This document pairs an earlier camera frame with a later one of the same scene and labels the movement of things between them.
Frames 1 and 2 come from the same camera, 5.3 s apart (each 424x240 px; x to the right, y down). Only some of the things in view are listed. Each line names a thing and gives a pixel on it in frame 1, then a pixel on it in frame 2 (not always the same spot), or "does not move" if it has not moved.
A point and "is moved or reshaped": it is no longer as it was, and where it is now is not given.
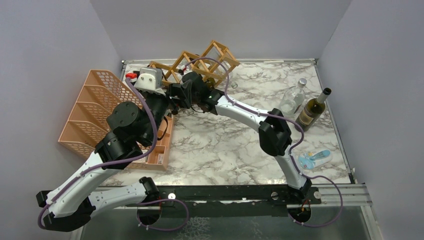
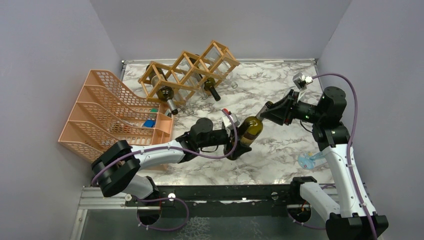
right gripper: (171, 92) -> (281, 111)
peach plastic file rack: (88, 124) does not move
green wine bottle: (313, 109) is moved or reshaped
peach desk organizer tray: (158, 156) does not move
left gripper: (171, 105) -> (240, 148)
